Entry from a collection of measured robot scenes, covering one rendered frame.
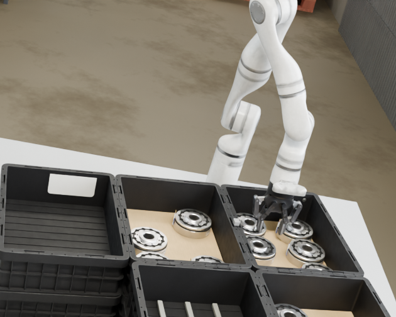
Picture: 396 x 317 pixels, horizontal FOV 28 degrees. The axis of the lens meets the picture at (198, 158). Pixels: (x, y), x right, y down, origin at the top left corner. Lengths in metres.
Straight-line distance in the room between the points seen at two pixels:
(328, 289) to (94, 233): 0.62
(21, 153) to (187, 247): 0.80
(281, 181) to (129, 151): 2.32
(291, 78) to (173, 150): 2.48
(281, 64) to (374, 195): 2.67
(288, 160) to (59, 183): 0.61
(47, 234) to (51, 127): 2.44
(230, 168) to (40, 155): 0.68
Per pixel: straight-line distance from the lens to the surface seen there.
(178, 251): 2.08
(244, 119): 2.27
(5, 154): 2.65
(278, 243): 2.23
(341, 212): 2.77
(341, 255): 2.13
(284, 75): 2.02
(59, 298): 1.88
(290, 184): 2.09
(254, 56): 2.11
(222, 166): 2.35
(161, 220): 2.19
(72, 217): 2.13
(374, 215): 4.40
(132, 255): 1.84
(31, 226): 2.07
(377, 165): 4.99
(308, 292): 1.98
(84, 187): 2.16
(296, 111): 2.03
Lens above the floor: 1.97
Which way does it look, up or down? 26 degrees down
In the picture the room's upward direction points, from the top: 14 degrees clockwise
